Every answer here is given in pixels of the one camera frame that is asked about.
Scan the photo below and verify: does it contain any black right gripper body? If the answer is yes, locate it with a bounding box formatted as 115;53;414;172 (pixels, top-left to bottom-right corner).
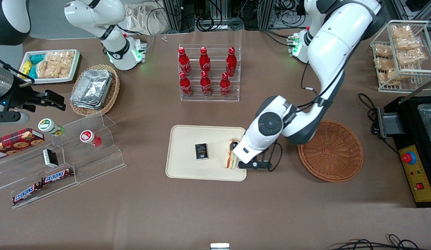
7;78;46;112

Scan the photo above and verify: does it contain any triangular sandwich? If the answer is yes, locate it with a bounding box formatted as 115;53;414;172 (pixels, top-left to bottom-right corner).
224;137;241;170

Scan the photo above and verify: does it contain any white rectangular snack tray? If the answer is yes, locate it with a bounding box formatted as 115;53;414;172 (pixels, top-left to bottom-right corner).
19;49;80;84

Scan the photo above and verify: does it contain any beige plastic tray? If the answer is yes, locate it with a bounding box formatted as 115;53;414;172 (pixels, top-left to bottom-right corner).
166;125;247;182

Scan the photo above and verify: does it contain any light oval wicker basket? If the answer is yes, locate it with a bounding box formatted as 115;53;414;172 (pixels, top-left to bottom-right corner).
70;64;120;117

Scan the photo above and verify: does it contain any brown wicker basket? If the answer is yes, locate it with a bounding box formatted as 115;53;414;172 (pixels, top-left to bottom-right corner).
298;120;364;183

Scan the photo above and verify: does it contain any green lid drink bottle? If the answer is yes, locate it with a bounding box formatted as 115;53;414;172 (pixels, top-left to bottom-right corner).
38;118;65;136

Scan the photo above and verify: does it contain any clear rice cracker bag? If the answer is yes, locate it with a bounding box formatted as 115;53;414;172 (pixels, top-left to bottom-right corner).
46;51;75;78
36;59;59;79

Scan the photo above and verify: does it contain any aluminium foil container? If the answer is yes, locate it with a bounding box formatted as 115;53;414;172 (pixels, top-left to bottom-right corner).
72;69;113;105
70;98;105;110

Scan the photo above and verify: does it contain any small black card box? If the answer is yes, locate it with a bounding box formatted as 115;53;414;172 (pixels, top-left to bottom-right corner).
195;143;209;160

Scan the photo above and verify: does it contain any red cookie box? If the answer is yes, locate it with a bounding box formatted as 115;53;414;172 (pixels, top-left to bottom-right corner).
0;128;45;161

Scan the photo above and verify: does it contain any red lid drink bottle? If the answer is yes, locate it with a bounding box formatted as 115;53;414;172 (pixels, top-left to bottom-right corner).
80;130;102;147

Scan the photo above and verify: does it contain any black and white small box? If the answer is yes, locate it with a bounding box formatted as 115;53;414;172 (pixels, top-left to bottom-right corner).
42;149;59;168

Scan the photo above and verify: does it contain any clear acrylic bottle rack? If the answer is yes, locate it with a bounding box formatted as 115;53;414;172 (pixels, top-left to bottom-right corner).
178;44;242;102

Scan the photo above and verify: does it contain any red cola bottle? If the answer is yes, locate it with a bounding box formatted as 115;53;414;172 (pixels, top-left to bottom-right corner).
200;47;211;75
200;71;212;97
220;73;231;98
178;47;192;77
226;47;237;77
179;72;193;98

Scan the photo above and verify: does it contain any snickers chocolate bar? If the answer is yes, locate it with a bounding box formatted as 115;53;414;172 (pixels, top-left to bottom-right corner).
41;168;74;185
12;182;44;205

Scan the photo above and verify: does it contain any clear acrylic stepped stand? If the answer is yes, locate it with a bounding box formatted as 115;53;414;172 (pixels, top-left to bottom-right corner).
0;112;127;209

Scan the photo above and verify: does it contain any beige cloth bag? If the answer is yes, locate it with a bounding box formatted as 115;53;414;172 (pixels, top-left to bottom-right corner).
123;2;171;35

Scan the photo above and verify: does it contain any clear fried snack bag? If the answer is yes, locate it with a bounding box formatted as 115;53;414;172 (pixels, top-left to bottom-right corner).
391;25;413;39
374;43;393;58
398;49;426;65
395;36;424;52
386;68;402;82
375;57;397;70

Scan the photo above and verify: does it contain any black appliance with metal pan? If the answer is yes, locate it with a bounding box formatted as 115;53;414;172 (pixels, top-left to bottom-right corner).
377;95;431;153

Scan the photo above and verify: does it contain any yellow control box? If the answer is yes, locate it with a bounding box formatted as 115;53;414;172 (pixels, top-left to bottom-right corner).
398;144;431;208

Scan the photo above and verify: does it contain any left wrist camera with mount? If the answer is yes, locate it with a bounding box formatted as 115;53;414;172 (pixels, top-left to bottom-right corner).
237;153;272;171

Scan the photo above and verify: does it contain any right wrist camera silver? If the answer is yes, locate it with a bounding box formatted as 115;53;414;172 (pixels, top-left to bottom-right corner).
0;110;30;125

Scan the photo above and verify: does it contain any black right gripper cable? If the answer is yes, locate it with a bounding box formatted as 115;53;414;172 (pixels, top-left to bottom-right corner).
0;55;36;84

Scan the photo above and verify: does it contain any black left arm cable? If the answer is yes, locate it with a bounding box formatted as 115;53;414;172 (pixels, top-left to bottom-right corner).
268;61;345;173

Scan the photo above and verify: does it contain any black base cable bundle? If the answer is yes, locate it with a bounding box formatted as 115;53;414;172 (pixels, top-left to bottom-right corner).
260;30;292;47

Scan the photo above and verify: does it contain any black appliance power cable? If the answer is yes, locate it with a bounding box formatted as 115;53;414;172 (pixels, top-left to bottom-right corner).
358;93;386;153

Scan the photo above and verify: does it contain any black coiled cable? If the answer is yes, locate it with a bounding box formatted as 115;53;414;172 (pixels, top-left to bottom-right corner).
196;16;214;32

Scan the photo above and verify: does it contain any aluminium frame rack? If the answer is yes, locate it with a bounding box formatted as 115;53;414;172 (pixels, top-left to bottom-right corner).
160;0;306;32

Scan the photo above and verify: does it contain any black floor cable bundle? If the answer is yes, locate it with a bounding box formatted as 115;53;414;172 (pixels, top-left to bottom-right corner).
328;234;431;250

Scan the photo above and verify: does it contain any white wire rack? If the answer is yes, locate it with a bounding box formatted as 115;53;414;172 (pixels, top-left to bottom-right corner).
370;20;431;93

